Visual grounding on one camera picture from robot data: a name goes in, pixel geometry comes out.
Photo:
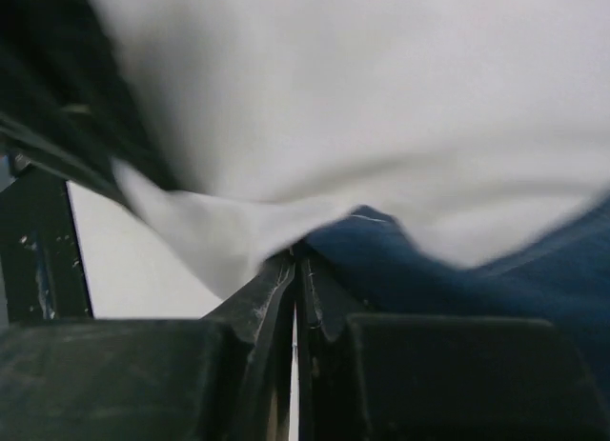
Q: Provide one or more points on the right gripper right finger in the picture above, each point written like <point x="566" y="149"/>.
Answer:
<point x="337" y="365"/>

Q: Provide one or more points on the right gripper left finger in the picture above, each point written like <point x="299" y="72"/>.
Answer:
<point x="252" y="392"/>

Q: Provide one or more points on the dark blue embroidered pillowcase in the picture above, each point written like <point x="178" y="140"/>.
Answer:
<point x="563" y="277"/>

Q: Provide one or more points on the white pillow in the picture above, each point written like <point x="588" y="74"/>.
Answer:
<point x="478" y="124"/>

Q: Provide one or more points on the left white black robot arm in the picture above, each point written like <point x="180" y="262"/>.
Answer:
<point x="64" y="103"/>

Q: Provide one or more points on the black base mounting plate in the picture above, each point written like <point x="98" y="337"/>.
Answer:
<point x="42" y="270"/>

